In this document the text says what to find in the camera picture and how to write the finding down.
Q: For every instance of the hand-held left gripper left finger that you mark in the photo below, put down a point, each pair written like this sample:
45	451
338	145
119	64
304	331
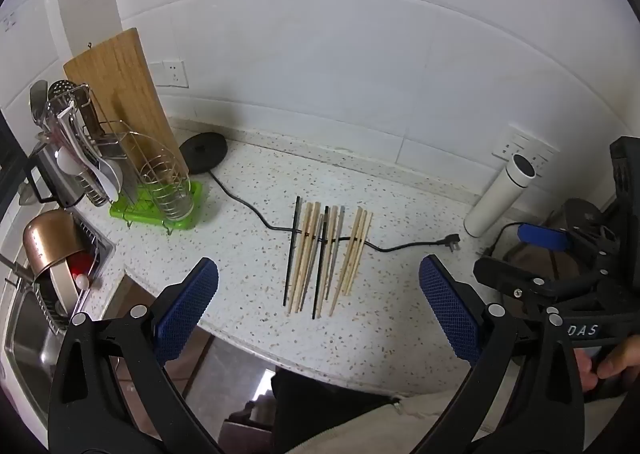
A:
187	304

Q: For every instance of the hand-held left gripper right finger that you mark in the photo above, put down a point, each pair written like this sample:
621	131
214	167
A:
450	309

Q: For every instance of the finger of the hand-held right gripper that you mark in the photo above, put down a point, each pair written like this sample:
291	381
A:
542	236
500	274

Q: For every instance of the row of chopsticks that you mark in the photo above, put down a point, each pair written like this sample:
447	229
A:
305	254

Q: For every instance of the person's right hand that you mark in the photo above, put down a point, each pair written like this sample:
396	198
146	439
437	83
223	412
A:
615	364

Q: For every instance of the brown round stool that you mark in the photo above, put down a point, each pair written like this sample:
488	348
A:
560	264

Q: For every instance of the white thermos bottle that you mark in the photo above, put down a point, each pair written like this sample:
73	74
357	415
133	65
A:
495	199

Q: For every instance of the green drip tray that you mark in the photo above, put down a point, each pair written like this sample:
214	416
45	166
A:
192	199

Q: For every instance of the red and white container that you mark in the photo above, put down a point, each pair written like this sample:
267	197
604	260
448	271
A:
80	266

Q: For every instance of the person's beige trousers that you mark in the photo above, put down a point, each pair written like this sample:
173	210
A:
400	429

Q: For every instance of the black kettle base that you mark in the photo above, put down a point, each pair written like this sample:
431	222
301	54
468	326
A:
202	152

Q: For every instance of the copper pot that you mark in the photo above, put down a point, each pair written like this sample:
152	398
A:
47	239

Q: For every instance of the steel sink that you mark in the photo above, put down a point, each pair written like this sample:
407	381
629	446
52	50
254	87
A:
25	349

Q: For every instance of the wooden cutting board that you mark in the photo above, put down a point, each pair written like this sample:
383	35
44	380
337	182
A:
125	79

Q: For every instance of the metal skimmer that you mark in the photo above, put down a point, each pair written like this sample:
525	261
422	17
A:
62	88

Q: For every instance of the metal ladle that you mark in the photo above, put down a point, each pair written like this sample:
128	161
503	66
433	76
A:
37	99

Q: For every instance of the white double wall socket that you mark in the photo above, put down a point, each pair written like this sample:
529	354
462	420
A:
520	142

